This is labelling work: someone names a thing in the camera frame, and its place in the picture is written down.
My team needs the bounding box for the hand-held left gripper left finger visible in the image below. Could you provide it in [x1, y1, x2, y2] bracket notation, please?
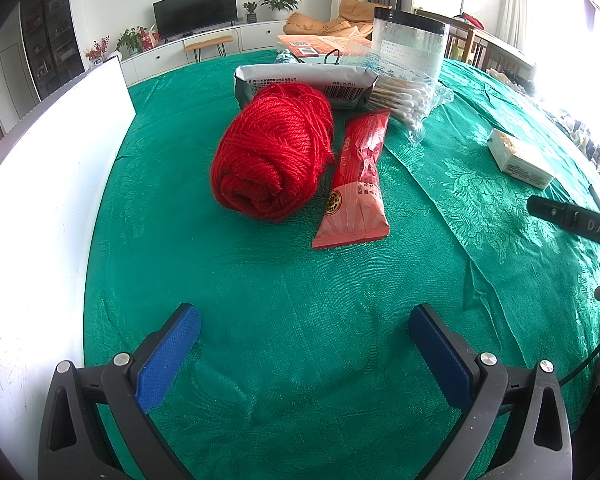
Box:
[39, 302, 203, 480]

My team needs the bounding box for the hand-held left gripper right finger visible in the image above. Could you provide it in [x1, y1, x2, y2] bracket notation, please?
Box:
[409, 304, 573, 480]

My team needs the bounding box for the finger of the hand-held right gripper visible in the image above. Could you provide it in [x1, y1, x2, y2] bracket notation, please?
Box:
[526, 195, 581, 233]

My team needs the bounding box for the small beige box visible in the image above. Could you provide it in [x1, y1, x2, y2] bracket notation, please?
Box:
[486, 127, 556, 191]

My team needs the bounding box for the bag of cotton swabs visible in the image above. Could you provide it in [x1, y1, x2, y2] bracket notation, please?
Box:
[365, 76, 453, 148]

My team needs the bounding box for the red snack packet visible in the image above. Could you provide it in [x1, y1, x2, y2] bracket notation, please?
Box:
[311, 107, 392, 251]

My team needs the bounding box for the red yarn ball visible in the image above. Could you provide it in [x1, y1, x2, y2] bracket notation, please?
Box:
[211, 82, 336, 223]

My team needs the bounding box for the white foil snack bag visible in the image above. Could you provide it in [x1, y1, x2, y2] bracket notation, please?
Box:
[234, 64, 381, 111]

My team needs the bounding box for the green tablecloth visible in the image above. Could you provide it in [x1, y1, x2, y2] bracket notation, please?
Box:
[82, 49, 600, 480]

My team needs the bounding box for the wooden bench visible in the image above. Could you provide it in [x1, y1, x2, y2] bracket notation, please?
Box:
[415, 7, 536, 81]

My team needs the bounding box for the person's dark clothing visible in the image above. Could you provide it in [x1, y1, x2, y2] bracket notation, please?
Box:
[570, 385, 600, 480]

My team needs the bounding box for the white board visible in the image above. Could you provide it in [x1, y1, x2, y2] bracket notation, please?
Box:
[0, 55, 137, 426]

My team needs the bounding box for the white curtain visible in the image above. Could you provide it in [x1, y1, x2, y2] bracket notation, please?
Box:
[497, 0, 571, 56]

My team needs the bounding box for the clear jar with black lid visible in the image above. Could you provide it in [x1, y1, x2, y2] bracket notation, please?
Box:
[371, 6, 451, 81]

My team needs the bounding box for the orange flat box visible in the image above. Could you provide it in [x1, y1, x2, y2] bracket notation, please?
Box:
[276, 34, 376, 58]

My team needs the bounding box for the orange lounge chair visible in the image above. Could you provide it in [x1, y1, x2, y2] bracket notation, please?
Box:
[285, 0, 393, 38]

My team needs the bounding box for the red flower arrangement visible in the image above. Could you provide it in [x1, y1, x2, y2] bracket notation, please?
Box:
[85, 36, 112, 66]

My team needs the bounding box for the wooden stool with metal legs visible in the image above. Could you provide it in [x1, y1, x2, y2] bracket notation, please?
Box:
[183, 35, 234, 63]

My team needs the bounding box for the bushy green potted plant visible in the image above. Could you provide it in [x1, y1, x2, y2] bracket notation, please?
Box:
[116, 26, 146, 56]

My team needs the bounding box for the white television cabinet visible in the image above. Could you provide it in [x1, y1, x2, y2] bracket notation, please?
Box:
[87, 20, 291, 86]

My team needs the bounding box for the dark display cabinet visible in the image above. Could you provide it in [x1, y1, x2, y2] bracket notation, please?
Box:
[20, 0, 86, 101]

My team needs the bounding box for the large potted plant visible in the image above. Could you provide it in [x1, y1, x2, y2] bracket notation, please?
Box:
[260, 0, 303, 21]

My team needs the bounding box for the black television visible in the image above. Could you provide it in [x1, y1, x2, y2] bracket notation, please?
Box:
[152, 0, 239, 40]

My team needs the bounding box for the black cable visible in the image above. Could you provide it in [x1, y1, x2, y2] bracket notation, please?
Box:
[557, 317, 600, 388]

